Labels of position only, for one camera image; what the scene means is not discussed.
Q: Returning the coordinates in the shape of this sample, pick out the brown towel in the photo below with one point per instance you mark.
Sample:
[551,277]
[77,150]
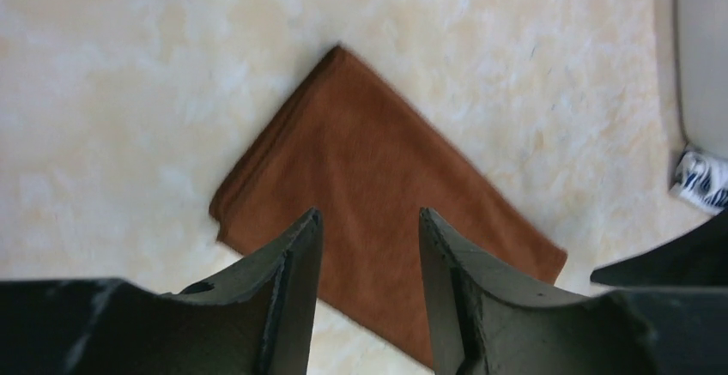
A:
[348,144]

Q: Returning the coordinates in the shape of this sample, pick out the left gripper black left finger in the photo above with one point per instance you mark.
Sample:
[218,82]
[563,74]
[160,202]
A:
[253,317]

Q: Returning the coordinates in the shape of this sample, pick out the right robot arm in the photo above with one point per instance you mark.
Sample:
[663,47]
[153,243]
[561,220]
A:
[696,259]

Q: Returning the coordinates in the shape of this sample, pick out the white plastic bin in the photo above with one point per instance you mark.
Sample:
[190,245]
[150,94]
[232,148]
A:
[702,63]

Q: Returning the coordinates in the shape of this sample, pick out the blue white striped towel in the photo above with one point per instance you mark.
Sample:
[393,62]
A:
[700,178]

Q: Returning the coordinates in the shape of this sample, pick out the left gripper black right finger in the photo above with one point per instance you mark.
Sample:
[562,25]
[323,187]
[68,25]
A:
[486,317]

